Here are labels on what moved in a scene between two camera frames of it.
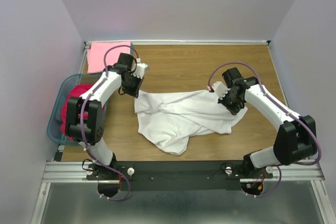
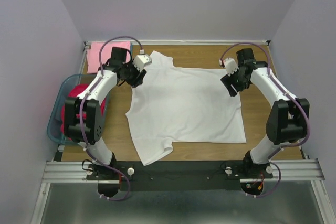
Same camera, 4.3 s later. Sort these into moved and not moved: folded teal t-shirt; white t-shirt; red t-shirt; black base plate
Moved: white t-shirt
Not moved: black base plate; folded teal t-shirt; red t-shirt
